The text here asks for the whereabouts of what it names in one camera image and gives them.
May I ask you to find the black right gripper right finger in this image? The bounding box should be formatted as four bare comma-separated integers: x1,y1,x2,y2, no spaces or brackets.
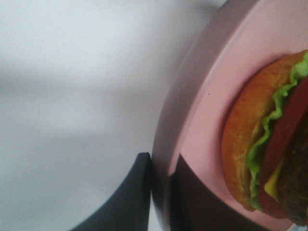
168,154,293,231

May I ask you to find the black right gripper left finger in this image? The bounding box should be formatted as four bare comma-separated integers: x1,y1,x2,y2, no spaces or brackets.
72,153,152,231

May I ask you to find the burger with lettuce and tomato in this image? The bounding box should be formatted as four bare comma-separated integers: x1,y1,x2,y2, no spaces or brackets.
221,50,308,226

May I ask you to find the pink round plate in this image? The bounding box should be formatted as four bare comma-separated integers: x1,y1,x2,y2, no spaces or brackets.
152,0,308,231

